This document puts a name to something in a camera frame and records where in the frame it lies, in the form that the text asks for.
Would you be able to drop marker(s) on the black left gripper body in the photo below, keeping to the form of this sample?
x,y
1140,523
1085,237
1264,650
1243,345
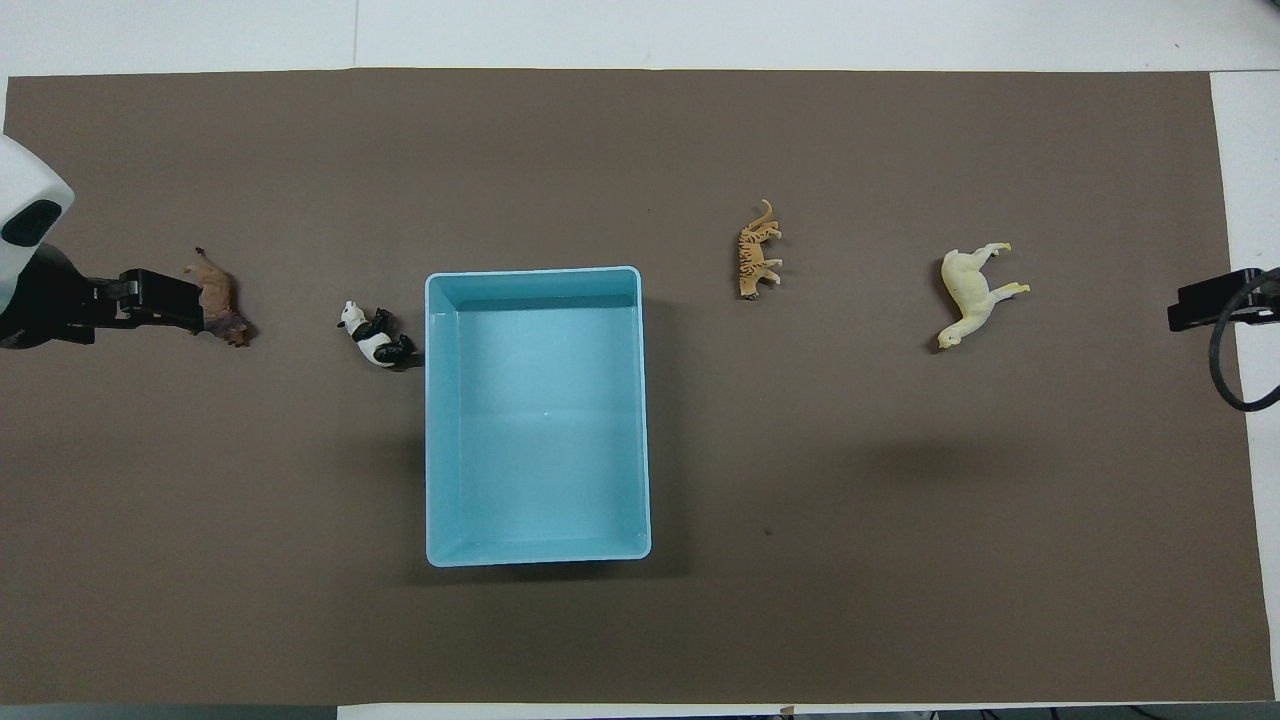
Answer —
x,y
45,300

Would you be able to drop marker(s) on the black and white panda toy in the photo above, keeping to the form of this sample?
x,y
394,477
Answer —
x,y
375,345

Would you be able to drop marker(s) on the light blue storage box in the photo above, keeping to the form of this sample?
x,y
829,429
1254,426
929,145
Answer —
x,y
540,420

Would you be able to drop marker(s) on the orange striped tiger toy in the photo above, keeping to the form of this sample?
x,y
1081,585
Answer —
x,y
752,262

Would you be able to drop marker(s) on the brown lion toy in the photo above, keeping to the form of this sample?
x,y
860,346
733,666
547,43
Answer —
x,y
226,300

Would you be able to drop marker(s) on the cream alpaca toy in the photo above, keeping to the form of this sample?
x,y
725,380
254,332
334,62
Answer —
x,y
965,290

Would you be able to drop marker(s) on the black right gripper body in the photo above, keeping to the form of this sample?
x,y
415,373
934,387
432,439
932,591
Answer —
x,y
1265,295

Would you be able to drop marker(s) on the brown table mat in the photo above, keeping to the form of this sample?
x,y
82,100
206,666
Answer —
x,y
800,500

